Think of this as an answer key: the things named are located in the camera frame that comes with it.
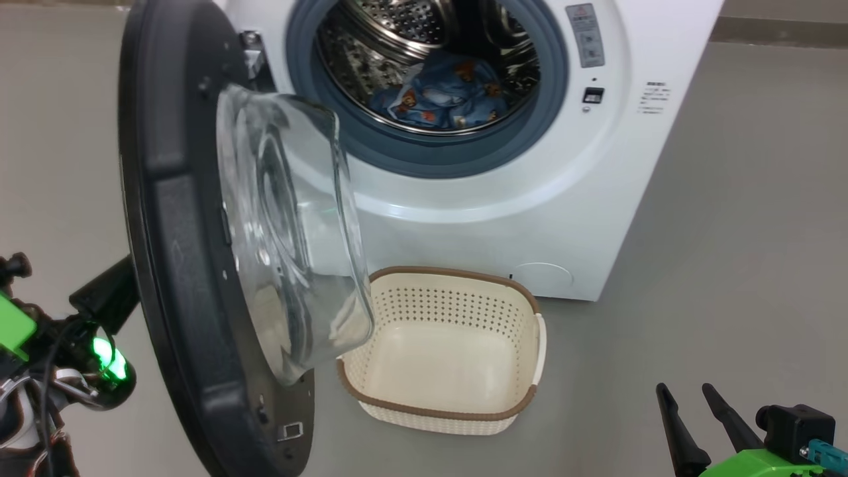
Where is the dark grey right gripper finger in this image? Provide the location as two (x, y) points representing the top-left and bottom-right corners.
(656, 383), (711, 477)
(702, 383), (763, 453)

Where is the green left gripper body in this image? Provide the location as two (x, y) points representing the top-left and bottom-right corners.
(0, 252), (87, 372)

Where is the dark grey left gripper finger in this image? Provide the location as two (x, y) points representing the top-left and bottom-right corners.
(70, 255), (141, 334)

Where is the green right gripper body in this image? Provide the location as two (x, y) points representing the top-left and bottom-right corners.
(699, 447), (829, 477)

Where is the dark round glass washer door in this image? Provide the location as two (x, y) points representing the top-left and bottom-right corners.
(118, 0), (375, 477)

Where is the blue cartoon print garment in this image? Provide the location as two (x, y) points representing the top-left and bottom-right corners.
(370, 56), (511, 130)

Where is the cream perforated laundry basket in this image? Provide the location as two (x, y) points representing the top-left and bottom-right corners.
(337, 266), (548, 436)

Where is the white front-load washing machine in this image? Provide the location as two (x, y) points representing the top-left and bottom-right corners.
(212, 0), (726, 302)

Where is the metal door hinge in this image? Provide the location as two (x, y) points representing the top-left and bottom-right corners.
(240, 30), (267, 79)

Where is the grey rubber door seal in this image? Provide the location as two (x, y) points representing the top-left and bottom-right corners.
(286, 0), (570, 180)

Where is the round white filter cover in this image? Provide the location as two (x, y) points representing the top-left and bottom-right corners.
(510, 262), (574, 292)

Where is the small printed text label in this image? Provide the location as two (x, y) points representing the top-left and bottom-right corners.
(637, 81), (672, 115)

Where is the stainless steel washer drum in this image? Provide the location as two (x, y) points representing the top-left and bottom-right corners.
(317, 0), (541, 133)

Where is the grey warning sticker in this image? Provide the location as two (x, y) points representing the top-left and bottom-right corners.
(565, 3), (606, 69)

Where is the teal cable connector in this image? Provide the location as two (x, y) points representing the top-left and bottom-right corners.
(803, 437), (848, 472)

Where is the thin black cable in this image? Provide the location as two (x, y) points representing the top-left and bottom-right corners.
(36, 318), (87, 477)

